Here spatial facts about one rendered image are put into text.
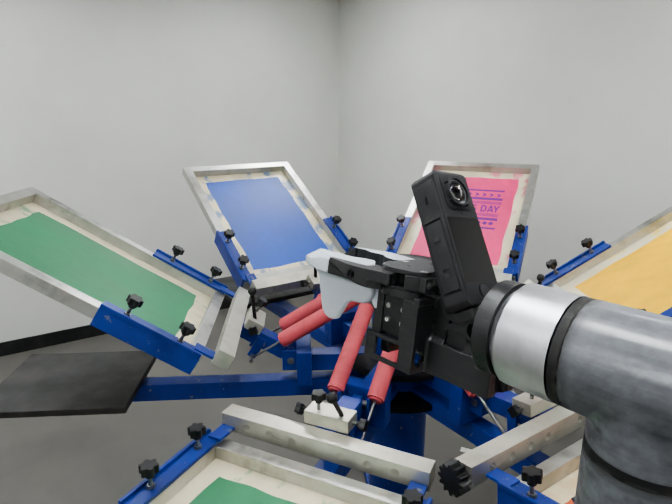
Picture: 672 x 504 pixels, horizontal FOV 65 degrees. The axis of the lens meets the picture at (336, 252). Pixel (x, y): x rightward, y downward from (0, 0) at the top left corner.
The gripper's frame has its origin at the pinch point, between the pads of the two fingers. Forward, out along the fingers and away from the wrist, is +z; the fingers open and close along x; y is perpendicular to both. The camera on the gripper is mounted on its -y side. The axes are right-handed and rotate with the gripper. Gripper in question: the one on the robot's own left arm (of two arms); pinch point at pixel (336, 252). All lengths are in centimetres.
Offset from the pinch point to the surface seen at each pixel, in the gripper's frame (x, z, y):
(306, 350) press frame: 73, 89, 53
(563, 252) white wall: 309, 115, 33
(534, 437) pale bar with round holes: 83, 14, 51
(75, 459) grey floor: 47, 242, 162
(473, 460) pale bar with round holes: 64, 18, 53
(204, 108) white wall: 189, 392, -46
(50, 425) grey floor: 45, 286, 162
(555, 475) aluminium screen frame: 81, 7, 56
